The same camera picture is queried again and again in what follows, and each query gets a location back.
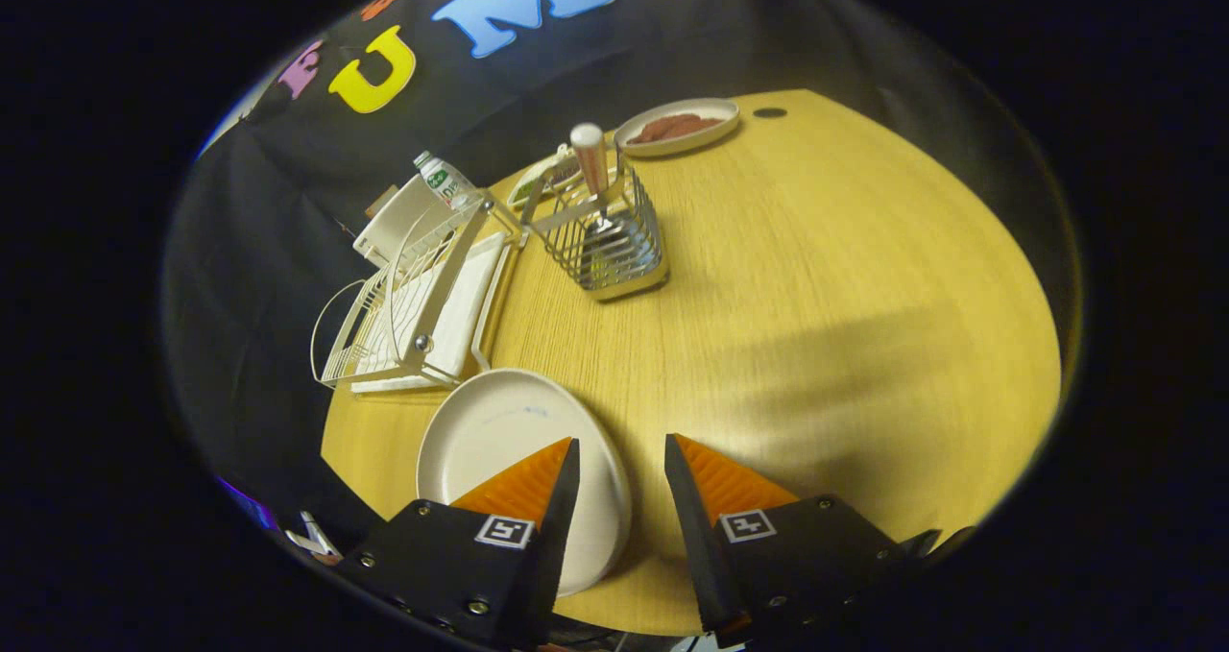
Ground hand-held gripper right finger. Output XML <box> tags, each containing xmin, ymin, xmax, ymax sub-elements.
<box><xmin>663</xmin><ymin>432</ymin><xmax>947</xmax><ymax>649</ymax></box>

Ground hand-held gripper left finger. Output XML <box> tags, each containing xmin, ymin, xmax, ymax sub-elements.
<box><xmin>334</xmin><ymin>437</ymin><xmax>583</xmax><ymax>651</ymax></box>

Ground beige round plate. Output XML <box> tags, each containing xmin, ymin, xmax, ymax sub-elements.
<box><xmin>416</xmin><ymin>368</ymin><xmax>634</xmax><ymax>598</ymax></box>

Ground white wire dish rack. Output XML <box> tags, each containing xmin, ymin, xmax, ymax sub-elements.
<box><xmin>310</xmin><ymin>191</ymin><xmax>524</xmax><ymax>396</ymax></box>

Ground metal wire basket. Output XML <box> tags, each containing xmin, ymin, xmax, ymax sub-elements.
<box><xmin>519</xmin><ymin>153</ymin><xmax>671</xmax><ymax>302</ymax></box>

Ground spoon with checked handle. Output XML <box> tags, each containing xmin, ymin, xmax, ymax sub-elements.
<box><xmin>569</xmin><ymin>122</ymin><xmax>630</xmax><ymax>269</ymax></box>

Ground white divided dish of beans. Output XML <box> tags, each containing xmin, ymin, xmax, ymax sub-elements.
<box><xmin>506</xmin><ymin>146</ymin><xmax>582</xmax><ymax>206</ymax></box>

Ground white oval dish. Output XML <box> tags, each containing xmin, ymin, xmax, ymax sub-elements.
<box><xmin>614</xmin><ymin>97</ymin><xmax>742</xmax><ymax>159</ymax></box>

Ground white device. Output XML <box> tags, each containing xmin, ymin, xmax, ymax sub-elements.
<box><xmin>286</xmin><ymin>511</ymin><xmax>339</xmax><ymax>562</ymax></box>

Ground white toaster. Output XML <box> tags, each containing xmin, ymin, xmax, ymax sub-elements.
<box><xmin>352</xmin><ymin>174</ymin><xmax>452</xmax><ymax>267</ymax></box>

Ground white bottle with green label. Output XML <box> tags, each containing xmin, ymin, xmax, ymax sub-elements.
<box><xmin>413</xmin><ymin>150</ymin><xmax>478</xmax><ymax>207</ymax></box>

